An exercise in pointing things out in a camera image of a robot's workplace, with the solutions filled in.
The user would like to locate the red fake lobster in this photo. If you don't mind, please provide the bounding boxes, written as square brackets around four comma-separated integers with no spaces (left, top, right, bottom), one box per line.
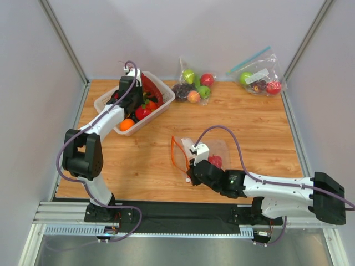
[141,74,164,107]

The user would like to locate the orange zip top bag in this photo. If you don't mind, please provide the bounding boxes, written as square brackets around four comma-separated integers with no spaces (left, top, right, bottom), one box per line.
[170,136,230,184]

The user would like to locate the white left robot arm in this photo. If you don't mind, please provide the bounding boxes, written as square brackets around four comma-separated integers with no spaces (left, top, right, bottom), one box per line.
[60,75,143,222]

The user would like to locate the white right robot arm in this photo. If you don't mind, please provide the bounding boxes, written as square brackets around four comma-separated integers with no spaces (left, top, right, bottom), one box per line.
[187,160,346,225]

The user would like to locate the fake red bell pepper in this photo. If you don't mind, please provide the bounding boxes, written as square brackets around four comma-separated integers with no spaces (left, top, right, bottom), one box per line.
[208,155,222,169]

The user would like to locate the purple grapes in bag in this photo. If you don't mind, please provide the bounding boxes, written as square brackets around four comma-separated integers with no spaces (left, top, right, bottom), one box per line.
[171,83,196,102]

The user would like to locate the green pear in bag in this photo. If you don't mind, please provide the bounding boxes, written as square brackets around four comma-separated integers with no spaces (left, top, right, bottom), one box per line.
[182,69,195,84]

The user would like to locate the peach in bag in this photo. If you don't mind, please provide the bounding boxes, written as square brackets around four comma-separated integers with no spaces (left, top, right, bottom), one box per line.
[187,90,201,104]

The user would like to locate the clear bag of fruit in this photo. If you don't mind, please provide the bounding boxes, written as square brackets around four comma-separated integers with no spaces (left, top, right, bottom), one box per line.
[171,57,216,106]

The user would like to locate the green apple in bag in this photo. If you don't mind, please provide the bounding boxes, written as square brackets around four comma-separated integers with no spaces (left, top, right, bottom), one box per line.
[197,85,211,99]

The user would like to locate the red apple in bag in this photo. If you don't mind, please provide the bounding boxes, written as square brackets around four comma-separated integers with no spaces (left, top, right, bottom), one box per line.
[200,73,215,87]

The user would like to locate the dark plum blue bag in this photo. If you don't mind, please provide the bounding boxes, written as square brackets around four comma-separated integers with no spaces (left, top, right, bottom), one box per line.
[251,80,267,94]

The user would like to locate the green apple blue bag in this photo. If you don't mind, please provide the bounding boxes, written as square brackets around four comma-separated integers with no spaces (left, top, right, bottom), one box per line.
[239,71,253,85]

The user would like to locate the red apple blue bag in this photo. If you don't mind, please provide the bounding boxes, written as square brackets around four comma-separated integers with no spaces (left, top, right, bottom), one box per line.
[266,80,282,95]

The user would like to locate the blue zip top bag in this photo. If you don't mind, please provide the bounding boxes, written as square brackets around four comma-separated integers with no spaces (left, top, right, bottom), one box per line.
[226,46,287,96]

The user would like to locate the red apple front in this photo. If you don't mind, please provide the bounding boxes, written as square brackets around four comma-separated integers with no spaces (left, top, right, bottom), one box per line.
[135,106,152,121]

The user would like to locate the black grape bunch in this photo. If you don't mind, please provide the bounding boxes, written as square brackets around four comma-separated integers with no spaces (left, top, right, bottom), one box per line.
[129,111,139,123]

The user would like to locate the orange fruit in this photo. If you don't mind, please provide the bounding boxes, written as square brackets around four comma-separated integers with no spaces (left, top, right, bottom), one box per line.
[119,118,135,131]

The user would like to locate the white plastic basket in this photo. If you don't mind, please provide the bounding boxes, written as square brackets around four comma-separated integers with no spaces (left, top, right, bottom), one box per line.
[94,71,175,137]

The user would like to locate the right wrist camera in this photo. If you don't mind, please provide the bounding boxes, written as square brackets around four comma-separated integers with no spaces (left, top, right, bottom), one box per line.
[189,142,210,166]

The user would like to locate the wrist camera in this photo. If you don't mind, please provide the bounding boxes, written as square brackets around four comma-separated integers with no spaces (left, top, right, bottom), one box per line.
[189,142,210,166]
[123,66,143,86]

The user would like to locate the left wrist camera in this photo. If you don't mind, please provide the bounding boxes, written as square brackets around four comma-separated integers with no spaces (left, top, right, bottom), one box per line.
[123,66,143,86]

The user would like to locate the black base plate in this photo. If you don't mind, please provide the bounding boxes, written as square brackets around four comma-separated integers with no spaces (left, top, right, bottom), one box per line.
[84,201,283,232]

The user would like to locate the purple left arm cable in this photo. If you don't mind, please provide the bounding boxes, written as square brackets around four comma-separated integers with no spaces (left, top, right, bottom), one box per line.
[56,60,143,242]

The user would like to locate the white slotted cable duct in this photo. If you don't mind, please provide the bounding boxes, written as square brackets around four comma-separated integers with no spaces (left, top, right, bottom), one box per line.
[44,224,272,239]

